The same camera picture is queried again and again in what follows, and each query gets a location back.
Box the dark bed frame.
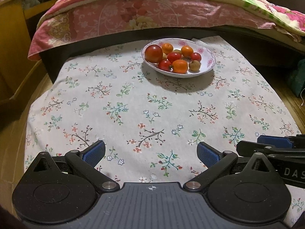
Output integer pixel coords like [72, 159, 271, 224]
[39, 26, 305, 82]

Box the brown longan fruit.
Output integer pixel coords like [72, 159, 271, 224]
[189, 60, 201, 72]
[173, 49, 182, 55]
[162, 53, 167, 60]

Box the small red tomato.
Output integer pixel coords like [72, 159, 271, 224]
[158, 60, 172, 72]
[167, 52, 181, 63]
[190, 52, 202, 61]

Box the small orange mandarin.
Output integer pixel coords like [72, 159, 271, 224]
[161, 43, 174, 55]

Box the wooden cabinet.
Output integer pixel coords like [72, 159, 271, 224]
[1, 0, 58, 111]

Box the pink floral quilt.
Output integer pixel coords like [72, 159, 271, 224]
[28, 0, 304, 60]

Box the large red tomato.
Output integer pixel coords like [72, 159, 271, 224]
[144, 44, 163, 63]

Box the floral white tablecloth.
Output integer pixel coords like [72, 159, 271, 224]
[23, 35, 305, 227]

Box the white floral plate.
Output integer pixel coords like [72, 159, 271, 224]
[142, 38, 216, 78]

